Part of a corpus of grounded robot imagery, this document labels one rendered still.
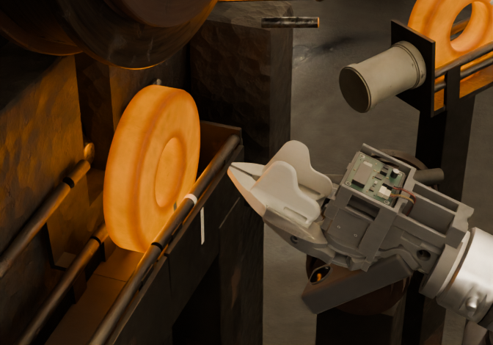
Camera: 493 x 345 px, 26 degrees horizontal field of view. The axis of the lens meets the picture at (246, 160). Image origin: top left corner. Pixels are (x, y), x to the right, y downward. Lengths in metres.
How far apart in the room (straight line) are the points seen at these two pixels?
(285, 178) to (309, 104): 1.64
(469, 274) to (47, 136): 0.38
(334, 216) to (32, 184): 0.26
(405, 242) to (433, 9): 0.43
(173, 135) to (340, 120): 1.53
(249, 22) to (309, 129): 1.35
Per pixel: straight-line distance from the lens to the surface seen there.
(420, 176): 1.32
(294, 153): 0.96
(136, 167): 0.93
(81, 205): 1.01
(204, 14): 0.94
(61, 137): 0.95
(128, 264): 1.02
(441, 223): 0.93
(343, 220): 0.92
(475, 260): 0.92
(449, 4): 1.31
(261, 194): 0.94
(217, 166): 1.05
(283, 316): 1.95
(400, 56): 1.29
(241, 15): 1.14
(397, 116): 2.53
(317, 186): 0.97
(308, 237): 0.93
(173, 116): 0.98
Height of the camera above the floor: 1.30
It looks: 33 degrees down
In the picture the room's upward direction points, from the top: straight up
